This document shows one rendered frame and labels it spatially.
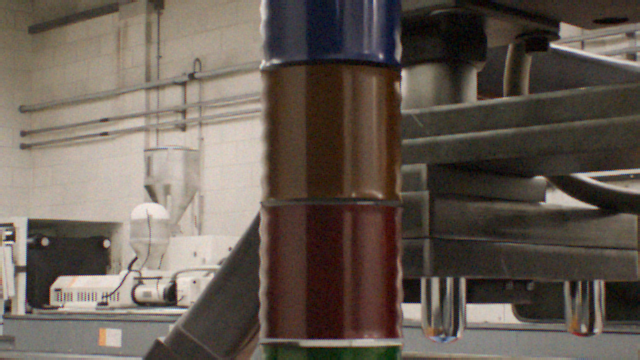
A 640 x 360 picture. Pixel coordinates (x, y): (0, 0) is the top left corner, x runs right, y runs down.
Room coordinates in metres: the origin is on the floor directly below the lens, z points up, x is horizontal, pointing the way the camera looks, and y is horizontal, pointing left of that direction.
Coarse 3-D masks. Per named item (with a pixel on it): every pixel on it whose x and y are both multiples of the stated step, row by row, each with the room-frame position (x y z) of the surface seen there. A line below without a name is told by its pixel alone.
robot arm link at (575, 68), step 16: (496, 48) 0.91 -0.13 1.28; (560, 48) 0.90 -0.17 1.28; (496, 64) 0.91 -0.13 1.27; (544, 64) 0.90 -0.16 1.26; (560, 64) 0.90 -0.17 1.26; (576, 64) 0.90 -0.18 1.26; (592, 64) 0.90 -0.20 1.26; (608, 64) 0.89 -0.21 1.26; (624, 64) 0.89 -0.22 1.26; (480, 80) 0.91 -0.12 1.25; (496, 80) 0.91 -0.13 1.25; (544, 80) 0.90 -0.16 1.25; (560, 80) 0.90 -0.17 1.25; (576, 80) 0.90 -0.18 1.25; (592, 80) 0.90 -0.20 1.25; (608, 80) 0.89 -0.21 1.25; (624, 80) 0.89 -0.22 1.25; (480, 96) 0.92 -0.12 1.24; (496, 96) 0.92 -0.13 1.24
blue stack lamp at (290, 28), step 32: (288, 0) 0.32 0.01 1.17; (320, 0) 0.31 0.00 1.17; (352, 0) 0.31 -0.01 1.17; (384, 0) 0.32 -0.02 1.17; (288, 32) 0.32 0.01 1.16; (320, 32) 0.31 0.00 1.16; (352, 32) 0.31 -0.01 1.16; (384, 32) 0.32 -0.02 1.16; (288, 64) 0.32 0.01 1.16; (320, 64) 0.32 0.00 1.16; (352, 64) 0.32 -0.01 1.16; (384, 64) 0.32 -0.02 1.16
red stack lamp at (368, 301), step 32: (288, 224) 0.32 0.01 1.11; (320, 224) 0.31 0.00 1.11; (352, 224) 0.31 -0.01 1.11; (384, 224) 0.32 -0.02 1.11; (288, 256) 0.32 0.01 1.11; (320, 256) 0.31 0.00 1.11; (352, 256) 0.31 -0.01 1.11; (384, 256) 0.32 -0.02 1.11; (288, 288) 0.32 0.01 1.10; (320, 288) 0.31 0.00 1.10; (352, 288) 0.31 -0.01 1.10; (384, 288) 0.32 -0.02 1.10; (288, 320) 0.32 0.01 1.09; (320, 320) 0.31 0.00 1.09; (352, 320) 0.31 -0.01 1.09; (384, 320) 0.32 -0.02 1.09
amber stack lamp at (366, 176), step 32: (288, 96) 0.32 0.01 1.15; (320, 96) 0.31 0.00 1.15; (352, 96) 0.31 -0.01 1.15; (384, 96) 0.32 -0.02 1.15; (288, 128) 0.32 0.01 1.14; (320, 128) 0.31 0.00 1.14; (352, 128) 0.31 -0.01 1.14; (384, 128) 0.32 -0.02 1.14; (288, 160) 0.32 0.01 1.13; (320, 160) 0.31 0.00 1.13; (352, 160) 0.31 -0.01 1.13; (384, 160) 0.32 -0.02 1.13; (288, 192) 0.32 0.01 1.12; (320, 192) 0.31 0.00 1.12; (352, 192) 0.31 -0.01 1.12; (384, 192) 0.32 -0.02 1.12
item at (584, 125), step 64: (448, 64) 0.60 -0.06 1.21; (448, 128) 0.56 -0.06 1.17; (512, 128) 0.54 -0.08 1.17; (576, 128) 0.52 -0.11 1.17; (448, 192) 0.57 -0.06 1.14; (512, 192) 0.61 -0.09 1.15; (448, 256) 0.54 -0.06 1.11; (512, 256) 0.57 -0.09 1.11; (576, 256) 0.62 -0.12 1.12; (448, 320) 0.55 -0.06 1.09; (576, 320) 0.64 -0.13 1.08
